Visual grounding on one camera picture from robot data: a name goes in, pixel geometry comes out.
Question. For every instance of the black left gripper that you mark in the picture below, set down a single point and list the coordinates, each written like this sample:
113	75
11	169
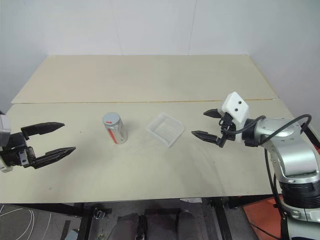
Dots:
15	152

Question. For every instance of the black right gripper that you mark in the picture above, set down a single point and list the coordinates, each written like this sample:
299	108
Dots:
227	125

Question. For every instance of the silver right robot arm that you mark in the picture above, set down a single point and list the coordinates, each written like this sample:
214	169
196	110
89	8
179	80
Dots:
290	150

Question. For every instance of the clear plastic tray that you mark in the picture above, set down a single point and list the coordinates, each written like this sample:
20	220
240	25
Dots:
166	130

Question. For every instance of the silver bottle cap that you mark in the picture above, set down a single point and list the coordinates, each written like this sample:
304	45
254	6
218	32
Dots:
111	119

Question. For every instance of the clear glass jar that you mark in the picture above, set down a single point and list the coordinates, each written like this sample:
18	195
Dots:
120	136

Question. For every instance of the white tape strip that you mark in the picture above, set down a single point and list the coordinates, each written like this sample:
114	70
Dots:
190	200

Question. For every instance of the grey floor mat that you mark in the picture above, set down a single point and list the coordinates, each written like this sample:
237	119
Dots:
50	222

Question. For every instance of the small metal clamp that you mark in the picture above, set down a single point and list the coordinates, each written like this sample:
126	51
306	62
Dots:
101	214

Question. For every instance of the orange floor mat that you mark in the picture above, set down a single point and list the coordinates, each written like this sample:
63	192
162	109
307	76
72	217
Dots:
260	212

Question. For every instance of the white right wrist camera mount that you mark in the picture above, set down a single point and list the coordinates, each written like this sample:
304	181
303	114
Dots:
235	102

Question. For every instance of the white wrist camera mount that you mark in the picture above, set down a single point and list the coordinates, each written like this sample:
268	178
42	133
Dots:
235	102
4	130

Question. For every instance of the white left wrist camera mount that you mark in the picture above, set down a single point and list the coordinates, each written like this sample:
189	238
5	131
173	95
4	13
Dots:
4	130

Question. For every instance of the black metal table frame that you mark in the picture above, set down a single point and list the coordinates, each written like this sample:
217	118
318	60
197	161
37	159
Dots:
85	220

